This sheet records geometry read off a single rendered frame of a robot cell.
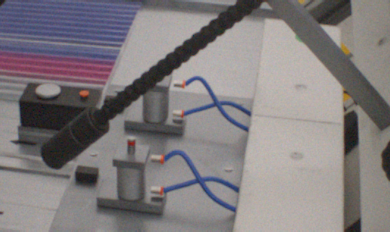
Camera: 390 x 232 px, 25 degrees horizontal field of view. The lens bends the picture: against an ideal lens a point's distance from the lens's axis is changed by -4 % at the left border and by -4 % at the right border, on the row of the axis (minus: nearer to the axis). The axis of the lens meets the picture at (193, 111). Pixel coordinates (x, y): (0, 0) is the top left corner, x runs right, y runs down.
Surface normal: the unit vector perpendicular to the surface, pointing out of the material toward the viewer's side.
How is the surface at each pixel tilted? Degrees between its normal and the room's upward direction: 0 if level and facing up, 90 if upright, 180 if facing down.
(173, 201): 45
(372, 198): 90
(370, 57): 90
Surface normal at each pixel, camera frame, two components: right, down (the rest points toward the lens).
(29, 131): -0.13, 0.52
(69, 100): 0.04, -0.85
